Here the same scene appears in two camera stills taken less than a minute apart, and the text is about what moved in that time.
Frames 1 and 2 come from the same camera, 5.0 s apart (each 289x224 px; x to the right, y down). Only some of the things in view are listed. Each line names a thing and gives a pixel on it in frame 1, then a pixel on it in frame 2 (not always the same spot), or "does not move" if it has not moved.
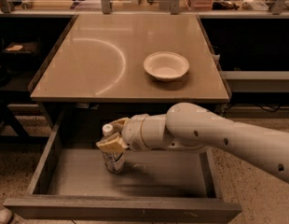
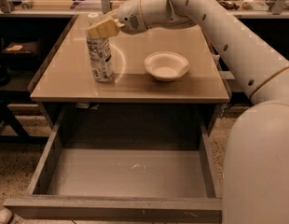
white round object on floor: (4, 216) does not move
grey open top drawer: (161, 186) does not move
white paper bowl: (166, 65) does not move
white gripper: (133, 133) → (130, 16)
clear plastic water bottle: (114, 161) → (99, 53)
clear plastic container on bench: (254, 6) does not move
